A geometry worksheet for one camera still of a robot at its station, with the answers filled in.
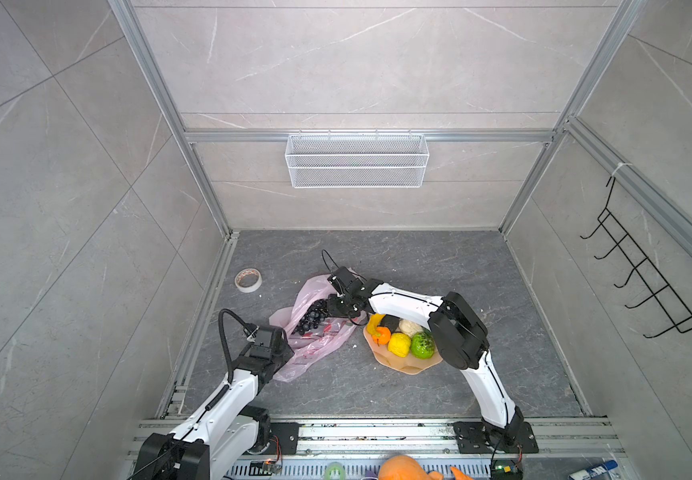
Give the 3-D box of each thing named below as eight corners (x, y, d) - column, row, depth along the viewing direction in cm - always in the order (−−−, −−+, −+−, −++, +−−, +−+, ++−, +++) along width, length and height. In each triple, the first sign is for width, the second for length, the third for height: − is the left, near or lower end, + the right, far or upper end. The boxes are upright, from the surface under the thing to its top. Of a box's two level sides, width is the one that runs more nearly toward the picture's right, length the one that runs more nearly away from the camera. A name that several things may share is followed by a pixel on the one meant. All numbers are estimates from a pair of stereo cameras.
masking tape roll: (232, 292, 104) (230, 288, 102) (239, 272, 110) (237, 268, 108) (259, 292, 104) (258, 289, 102) (264, 272, 110) (263, 268, 108)
